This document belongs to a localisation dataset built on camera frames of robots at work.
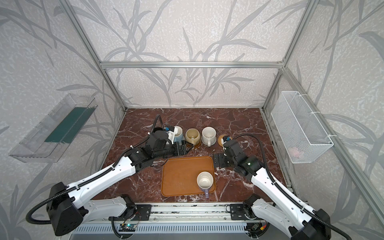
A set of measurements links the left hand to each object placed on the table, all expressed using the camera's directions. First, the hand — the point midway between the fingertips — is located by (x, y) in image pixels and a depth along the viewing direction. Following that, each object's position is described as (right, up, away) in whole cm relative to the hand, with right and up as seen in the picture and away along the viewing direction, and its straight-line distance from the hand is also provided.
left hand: (190, 144), depth 73 cm
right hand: (+16, -5, +6) cm, 18 cm away
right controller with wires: (+33, -40, -2) cm, 52 cm away
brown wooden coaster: (+3, -4, +22) cm, 23 cm away
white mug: (+11, +1, +27) cm, 29 cm away
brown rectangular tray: (-8, -21, +14) cm, 26 cm away
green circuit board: (-30, -40, -3) cm, 50 cm away
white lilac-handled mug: (+7, -22, +9) cm, 25 cm away
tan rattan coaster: (+18, -2, +30) cm, 35 cm away
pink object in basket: (+51, -4, -1) cm, 51 cm away
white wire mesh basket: (+48, +5, -13) cm, 50 cm away
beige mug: (0, +1, +26) cm, 26 cm away
